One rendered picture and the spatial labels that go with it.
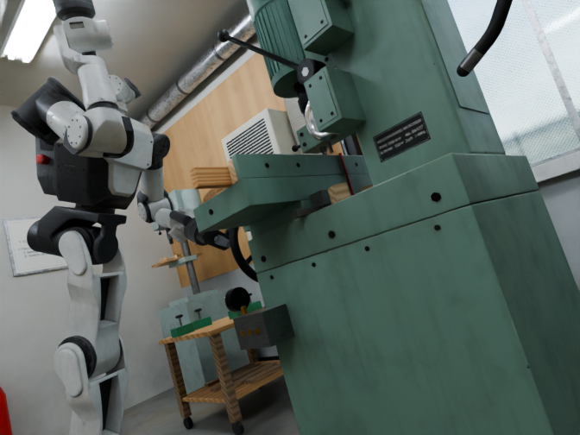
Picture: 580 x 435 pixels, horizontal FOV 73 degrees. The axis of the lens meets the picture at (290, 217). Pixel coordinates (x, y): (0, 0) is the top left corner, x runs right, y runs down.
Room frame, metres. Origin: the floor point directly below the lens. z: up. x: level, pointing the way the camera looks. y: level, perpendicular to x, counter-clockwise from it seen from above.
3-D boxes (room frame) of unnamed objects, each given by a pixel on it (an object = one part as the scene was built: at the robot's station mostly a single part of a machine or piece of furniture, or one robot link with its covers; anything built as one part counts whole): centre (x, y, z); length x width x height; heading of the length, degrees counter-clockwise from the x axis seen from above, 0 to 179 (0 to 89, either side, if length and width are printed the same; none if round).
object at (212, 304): (3.18, 0.89, 0.79); 0.62 x 0.48 x 1.58; 48
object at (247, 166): (1.00, -0.13, 0.93); 0.60 x 0.02 x 0.06; 136
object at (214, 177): (0.97, -0.05, 0.92); 0.59 x 0.02 x 0.04; 136
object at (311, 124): (0.89, -0.15, 1.02); 0.12 x 0.03 x 0.12; 46
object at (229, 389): (2.42, 0.53, 0.32); 0.66 x 0.57 x 0.64; 138
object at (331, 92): (0.83, -0.17, 1.02); 0.09 x 0.07 x 0.12; 136
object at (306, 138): (1.05, -0.16, 1.03); 0.14 x 0.07 x 0.09; 46
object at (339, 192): (0.87, -0.12, 0.82); 0.04 x 0.03 x 0.04; 111
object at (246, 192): (1.11, -0.03, 0.87); 0.61 x 0.30 x 0.06; 136
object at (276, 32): (1.07, -0.14, 1.35); 0.18 x 0.18 x 0.31
